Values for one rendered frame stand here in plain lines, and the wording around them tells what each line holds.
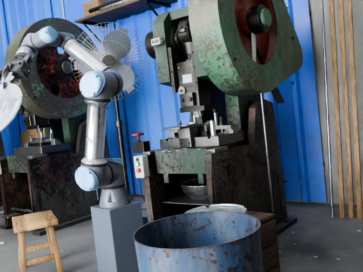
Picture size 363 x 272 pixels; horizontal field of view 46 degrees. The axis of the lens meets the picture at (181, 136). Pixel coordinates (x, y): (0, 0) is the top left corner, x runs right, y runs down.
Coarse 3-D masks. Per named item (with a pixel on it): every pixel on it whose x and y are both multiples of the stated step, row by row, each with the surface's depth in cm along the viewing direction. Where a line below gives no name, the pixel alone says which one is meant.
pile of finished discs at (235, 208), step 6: (216, 204) 209; (222, 204) 208; (228, 204) 206; (234, 204) 204; (192, 210) 203; (198, 210) 202; (204, 210) 200; (210, 210) 197; (216, 210) 195; (222, 210) 194; (228, 210) 194; (234, 210) 194; (240, 210) 193; (246, 210) 190
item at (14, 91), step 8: (0, 88) 188; (8, 88) 185; (16, 88) 183; (0, 96) 185; (8, 96) 182; (16, 96) 180; (0, 104) 180; (8, 104) 179; (16, 104) 177; (0, 112) 177; (8, 112) 176; (16, 112) 173; (0, 120) 175; (8, 120) 173; (0, 128) 172
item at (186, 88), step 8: (184, 64) 260; (184, 72) 261; (192, 72) 257; (184, 80) 262; (192, 80) 258; (184, 88) 261; (192, 88) 259; (184, 96) 259; (192, 96) 256; (200, 96) 258; (208, 96) 264; (184, 104) 260; (192, 104) 256; (200, 104) 257; (208, 104) 264
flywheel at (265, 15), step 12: (240, 0) 237; (252, 0) 249; (264, 0) 259; (240, 12) 235; (252, 12) 230; (264, 12) 230; (240, 24) 234; (252, 24) 231; (264, 24) 231; (276, 24) 263; (240, 36) 235; (252, 36) 236; (264, 36) 258; (276, 36) 262; (252, 48) 235; (264, 48) 257; (264, 60) 257
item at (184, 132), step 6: (180, 126) 248; (186, 126) 246; (192, 126) 250; (180, 132) 256; (186, 132) 253; (192, 132) 253; (180, 138) 256; (186, 138) 254; (192, 138) 253; (180, 144) 256; (186, 144) 254; (192, 144) 253
